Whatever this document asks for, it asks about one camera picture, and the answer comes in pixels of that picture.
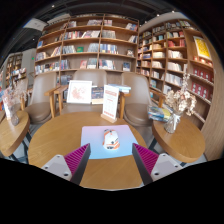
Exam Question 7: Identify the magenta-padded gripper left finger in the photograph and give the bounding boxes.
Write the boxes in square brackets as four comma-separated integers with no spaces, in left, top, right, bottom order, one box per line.
[40,143,92,186]

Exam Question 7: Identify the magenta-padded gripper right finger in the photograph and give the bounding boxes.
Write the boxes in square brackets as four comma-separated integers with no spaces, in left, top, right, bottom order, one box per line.
[131,143,184,186]

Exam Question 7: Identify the white orange patterned computer mouse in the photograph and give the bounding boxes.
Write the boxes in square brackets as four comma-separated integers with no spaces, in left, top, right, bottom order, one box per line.
[102,128,121,151]

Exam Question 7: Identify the light blue pink mouse pad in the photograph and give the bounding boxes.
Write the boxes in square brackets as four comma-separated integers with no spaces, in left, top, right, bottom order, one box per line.
[80,124,139,160]

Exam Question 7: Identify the glass vase beige dried flowers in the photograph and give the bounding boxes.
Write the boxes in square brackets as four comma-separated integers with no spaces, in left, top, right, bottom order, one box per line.
[163,73,198,135]

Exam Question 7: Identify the stack of blue books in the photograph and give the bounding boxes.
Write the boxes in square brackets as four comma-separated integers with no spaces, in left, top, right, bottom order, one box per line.
[147,104,173,123]

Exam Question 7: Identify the white sign on wooden stand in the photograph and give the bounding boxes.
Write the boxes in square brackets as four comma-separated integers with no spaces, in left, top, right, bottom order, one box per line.
[100,84,120,124]

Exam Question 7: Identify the white framed floral picture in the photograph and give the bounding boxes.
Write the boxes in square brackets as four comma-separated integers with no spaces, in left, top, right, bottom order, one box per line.
[66,79,93,105]

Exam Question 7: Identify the dark cover book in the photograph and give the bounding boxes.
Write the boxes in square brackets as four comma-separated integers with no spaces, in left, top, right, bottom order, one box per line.
[91,86,105,105]

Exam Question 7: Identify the taupe wooden-armed armchair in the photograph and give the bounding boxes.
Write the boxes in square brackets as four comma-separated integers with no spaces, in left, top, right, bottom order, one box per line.
[120,71,166,128]
[53,69,129,119]
[23,71,59,126]

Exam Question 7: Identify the light blue book stack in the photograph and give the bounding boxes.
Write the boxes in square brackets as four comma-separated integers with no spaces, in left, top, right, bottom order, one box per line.
[108,83,132,94]

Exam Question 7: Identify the curved wooden bookshelf with books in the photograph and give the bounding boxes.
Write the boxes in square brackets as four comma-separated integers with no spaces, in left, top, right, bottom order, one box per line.
[136,19,224,134]

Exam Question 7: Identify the distant wooden bookshelf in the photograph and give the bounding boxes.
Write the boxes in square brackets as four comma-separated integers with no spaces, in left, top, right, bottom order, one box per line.
[3,52,28,81]

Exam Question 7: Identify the tall wooden bookshelf with books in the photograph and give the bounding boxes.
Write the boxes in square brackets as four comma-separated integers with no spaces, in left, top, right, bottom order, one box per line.
[34,13,140,76]

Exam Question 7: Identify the white hanging ceiling panel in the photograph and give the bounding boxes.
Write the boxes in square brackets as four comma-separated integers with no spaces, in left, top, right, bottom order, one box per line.
[23,17,49,33]

